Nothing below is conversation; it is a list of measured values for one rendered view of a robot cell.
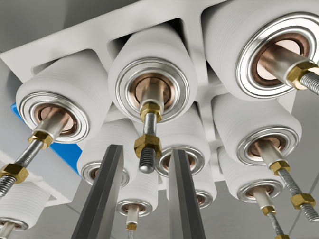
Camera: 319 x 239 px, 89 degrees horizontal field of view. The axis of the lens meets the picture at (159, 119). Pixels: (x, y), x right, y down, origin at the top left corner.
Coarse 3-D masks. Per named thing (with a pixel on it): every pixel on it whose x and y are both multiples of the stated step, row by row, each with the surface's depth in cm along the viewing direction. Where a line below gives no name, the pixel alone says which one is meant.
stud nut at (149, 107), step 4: (148, 104) 13; (152, 104) 14; (144, 108) 14; (148, 108) 13; (152, 108) 13; (156, 108) 13; (140, 112) 14; (144, 112) 13; (148, 112) 13; (152, 112) 13; (156, 112) 13; (160, 112) 14; (144, 116) 14; (160, 116) 14; (160, 120) 14
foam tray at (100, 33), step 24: (144, 0) 18; (168, 0) 18; (192, 0) 18; (216, 0) 18; (96, 24) 19; (120, 24) 19; (144, 24) 19; (192, 24) 19; (24, 48) 21; (48, 48) 21; (72, 48) 21; (96, 48) 21; (120, 48) 26; (192, 48) 21; (24, 72) 23; (288, 96) 25; (216, 144) 32; (216, 168) 36
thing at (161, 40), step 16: (144, 32) 19; (160, 32) 18; (176, 32) 24; (128, 48) 15; (144, 48) 14; (160, 48) 14; (176, 48) 15; (112, 64) 16; (192, 64) 16; (112, 80) 16; (192, 80) 16; (112, 96) 17; (192, 96) 17
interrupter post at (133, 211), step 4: (132, 208) 32; (136, 208) 32; (128, 212) 32; (132, 212) 31; (136, 212) 31; (128, 216) 31; (132, 216) 31; (136, 216) 31; (128, 220) 30; (132, 220) 30; (136, 220) 30; (136, 224) 31
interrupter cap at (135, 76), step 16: (128, 64) 15; (144, 64) 15; (160, 64) 15; (176, 64) 15; (128, 80) 16; (144, 80) 16; (160, 80) 16; (176, 80) 16; (128, 96) 17; (176, 96) 17; (128, 112) 18; (176, 112) 18
